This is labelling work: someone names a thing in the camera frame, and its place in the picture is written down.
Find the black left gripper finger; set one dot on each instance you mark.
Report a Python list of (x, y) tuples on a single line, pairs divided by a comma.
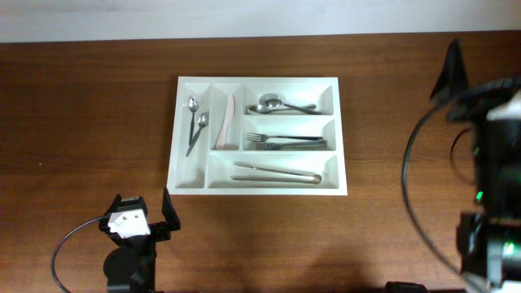
[(170, 215), (103, 223)]

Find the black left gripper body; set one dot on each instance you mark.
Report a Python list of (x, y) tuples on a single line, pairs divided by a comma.
[(159, 231)]

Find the pink plastic knife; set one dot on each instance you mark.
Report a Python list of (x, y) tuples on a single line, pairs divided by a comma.
[(229, 115)]

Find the metal fork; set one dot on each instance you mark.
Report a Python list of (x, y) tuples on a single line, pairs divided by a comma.
[(273, 146), (258, 137), (316, 143)]

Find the metal spoon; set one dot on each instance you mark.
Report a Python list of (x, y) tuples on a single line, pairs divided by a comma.
[(260, 109), (274, 102)]

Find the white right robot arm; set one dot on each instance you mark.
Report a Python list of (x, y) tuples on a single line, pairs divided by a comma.
[(488, 242)]

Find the white cutlery tray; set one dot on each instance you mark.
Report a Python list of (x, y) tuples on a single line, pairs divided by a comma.
[(207, 171)]

